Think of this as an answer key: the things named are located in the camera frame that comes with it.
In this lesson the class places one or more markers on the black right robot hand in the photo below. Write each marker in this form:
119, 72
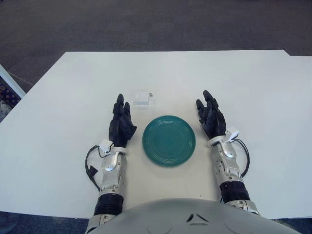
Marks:
215, 122

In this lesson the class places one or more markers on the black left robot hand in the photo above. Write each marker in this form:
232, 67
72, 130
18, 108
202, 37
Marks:
120, 126

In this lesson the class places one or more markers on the white charger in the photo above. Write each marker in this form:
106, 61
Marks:
141, 98

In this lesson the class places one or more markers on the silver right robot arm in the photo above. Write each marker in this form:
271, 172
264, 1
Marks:
229, 161

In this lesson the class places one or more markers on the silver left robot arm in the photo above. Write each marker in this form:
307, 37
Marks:
109, 168

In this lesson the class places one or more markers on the green round plate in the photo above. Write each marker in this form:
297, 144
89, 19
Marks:
169, 141

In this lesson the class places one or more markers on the white right wrist connector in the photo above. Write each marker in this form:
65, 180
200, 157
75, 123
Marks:
234, 133

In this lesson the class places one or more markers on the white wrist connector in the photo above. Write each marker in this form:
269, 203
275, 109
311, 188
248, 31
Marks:
106, 145
234, 133

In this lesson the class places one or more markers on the white left wrist connector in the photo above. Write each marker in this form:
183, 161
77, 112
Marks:
106, 145

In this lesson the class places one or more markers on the grey robot torso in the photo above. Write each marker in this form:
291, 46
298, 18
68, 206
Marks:
170, 217

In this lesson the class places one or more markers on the white adjacent table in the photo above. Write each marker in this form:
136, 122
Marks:
306, 61

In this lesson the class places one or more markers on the patterned rug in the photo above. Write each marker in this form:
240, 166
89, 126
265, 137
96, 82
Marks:
7, 97

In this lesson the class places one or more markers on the white board frame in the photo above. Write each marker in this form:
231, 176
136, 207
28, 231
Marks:
12, 81

